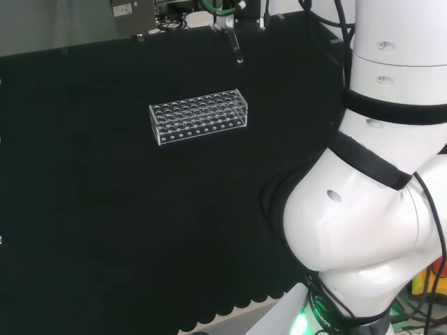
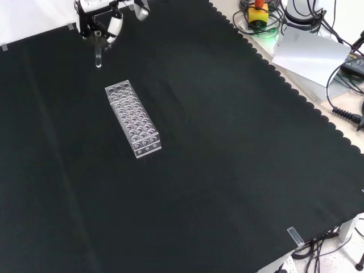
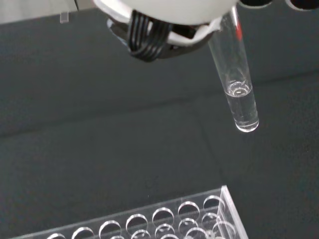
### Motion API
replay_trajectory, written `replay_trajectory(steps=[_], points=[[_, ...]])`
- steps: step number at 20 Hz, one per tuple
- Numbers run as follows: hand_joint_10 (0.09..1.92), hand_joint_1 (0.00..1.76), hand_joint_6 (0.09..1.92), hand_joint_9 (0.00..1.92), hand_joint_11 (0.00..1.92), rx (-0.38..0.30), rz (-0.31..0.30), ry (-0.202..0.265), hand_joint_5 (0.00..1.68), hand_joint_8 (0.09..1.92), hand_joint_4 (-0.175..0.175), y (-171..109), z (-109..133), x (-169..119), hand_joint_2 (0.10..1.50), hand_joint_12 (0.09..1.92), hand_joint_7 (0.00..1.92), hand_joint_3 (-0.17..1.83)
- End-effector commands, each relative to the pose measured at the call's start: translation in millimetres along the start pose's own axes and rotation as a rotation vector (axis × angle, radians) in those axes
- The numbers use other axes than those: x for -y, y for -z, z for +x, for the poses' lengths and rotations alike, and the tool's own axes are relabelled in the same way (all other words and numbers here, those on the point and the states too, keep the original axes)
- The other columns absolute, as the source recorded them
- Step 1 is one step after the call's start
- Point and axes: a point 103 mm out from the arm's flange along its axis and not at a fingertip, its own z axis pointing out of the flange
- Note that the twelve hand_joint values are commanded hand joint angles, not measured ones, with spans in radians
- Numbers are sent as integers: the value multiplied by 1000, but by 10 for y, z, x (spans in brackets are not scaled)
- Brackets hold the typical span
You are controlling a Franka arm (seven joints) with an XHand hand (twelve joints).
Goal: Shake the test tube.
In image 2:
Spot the black looped cable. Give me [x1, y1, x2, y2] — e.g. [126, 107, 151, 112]
[232, 0, 286, 37]

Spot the white power strip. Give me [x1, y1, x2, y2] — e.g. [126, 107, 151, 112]
[272, 255, 296, 273]

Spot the clear glass test tube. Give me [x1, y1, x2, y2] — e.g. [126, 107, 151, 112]
[94, 31, 104, 69]

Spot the black ribbed cable connector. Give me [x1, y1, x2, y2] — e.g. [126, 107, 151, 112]
[332, 105, 364, 131]

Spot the black power adapter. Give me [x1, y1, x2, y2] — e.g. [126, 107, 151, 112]
[340, 53, 364, 76]

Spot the black cable bundle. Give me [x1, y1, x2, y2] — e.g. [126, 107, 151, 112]
[292, 217, 364, 273]

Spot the black bench cloth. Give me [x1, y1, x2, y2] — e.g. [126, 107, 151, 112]
[0, 0, 364, 273]

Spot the pale board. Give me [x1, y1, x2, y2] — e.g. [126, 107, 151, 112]
[271, 26, 353, 89]

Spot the yellow stop button box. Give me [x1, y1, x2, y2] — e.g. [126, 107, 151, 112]
[247, 0, 270, 30]

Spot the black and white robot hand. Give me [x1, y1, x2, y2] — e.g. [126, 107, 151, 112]
[74, 0, 150, 45]

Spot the black tripod leg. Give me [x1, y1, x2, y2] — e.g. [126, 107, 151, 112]
[351, 28, 364, 56]

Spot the clear acrylic test tube rack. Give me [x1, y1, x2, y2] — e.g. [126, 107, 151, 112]
[104, 80, 163, 159]

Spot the black adapter cable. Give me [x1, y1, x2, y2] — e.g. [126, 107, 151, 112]
[325, 60, 364, 111]

